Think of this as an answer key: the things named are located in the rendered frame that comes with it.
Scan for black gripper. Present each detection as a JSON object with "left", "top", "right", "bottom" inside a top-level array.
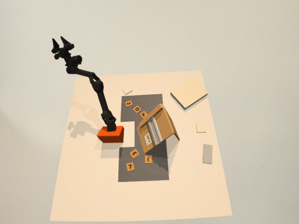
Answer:
[{"left": 51, "top": 36, "right": 75, "bottom": 59}]

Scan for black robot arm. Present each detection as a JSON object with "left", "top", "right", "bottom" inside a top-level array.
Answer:
[{"left": 54, "top": 51, "right": 116, "bottom": 132}]

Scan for cream paper ticket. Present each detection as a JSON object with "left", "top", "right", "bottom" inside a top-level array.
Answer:
[{"left": 144, "top": 133, "right": 152, "bottom": 145}]

